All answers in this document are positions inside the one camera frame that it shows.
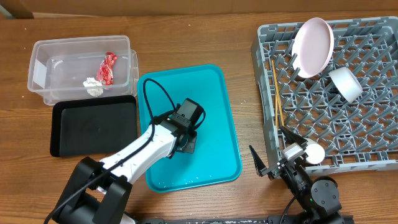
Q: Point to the red snack wrapper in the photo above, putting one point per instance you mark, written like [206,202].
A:
[105,73]

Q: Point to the white tissue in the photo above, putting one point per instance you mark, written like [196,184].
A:
[93,87]

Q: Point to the wooden chopstick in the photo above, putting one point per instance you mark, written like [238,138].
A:
[276,110]
[278,107]

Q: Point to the grey dish rack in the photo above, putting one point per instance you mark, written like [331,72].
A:
[361,135]

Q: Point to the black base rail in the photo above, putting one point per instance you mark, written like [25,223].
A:
[273,219]

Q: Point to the teal tray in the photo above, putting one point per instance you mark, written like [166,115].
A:
[216,158]

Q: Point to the white cup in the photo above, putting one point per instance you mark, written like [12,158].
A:
[315,152]

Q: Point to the large pink plate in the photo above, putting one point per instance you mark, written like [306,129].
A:
[313,47]

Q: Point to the black bin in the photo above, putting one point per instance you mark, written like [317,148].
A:
[93,126]

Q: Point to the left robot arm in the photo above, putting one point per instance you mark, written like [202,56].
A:
[98,191]

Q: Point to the white bowl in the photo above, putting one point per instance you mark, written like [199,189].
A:
[346,83]

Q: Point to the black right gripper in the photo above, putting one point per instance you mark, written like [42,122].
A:
[278,166]

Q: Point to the clear plastic bin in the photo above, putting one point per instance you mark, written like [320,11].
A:
[59,67]

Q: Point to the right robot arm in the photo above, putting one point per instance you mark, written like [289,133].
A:
[319,198]

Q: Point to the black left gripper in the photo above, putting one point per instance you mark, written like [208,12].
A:
[192,139]

